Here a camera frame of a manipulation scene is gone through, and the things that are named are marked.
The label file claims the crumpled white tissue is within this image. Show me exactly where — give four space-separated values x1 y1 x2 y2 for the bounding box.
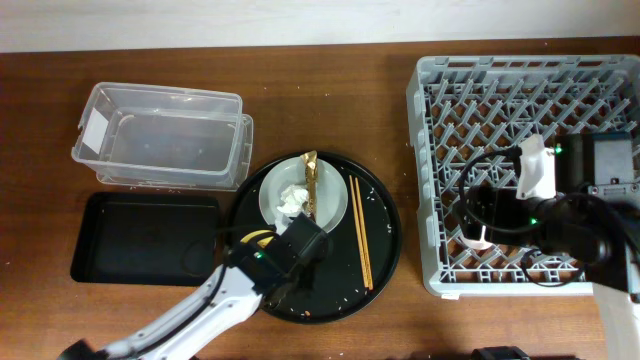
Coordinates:
276 184 309 217

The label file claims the clear plastic bin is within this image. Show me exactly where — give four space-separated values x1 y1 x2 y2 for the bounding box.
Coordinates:
71 82 253 191

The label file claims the round black tray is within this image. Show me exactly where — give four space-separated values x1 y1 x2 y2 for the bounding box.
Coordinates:
223 150 403 325

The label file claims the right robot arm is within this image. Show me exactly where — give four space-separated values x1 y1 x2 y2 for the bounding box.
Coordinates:
454 132 639 359

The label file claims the grey dishwasher rack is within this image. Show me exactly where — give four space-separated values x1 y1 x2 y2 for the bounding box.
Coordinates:
406 55 639 299

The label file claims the left wooden chopstick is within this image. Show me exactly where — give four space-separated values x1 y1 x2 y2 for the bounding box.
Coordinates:
349 175 370 290

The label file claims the right wooden chopstick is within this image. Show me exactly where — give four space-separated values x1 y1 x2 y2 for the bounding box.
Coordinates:
353 177 374 291

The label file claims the pink cup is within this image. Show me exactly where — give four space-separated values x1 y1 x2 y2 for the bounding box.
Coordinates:
460 226 493 250

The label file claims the grey plate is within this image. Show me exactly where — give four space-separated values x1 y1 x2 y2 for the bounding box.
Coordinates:
259 156 349 232

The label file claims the yellow bowl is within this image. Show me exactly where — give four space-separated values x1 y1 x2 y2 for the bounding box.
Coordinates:
240 229 276 248

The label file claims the gold snack wrapper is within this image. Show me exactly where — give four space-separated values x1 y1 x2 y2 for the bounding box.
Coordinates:
301 150 318 221

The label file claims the black rectangular tray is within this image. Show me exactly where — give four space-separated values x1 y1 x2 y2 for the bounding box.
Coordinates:
70 192 220 286

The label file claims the wooden chopstick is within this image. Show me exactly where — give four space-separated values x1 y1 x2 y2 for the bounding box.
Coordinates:
353 177 374 291
349 175 370 290

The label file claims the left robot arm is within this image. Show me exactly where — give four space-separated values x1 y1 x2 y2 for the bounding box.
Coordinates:
58 214 328 360

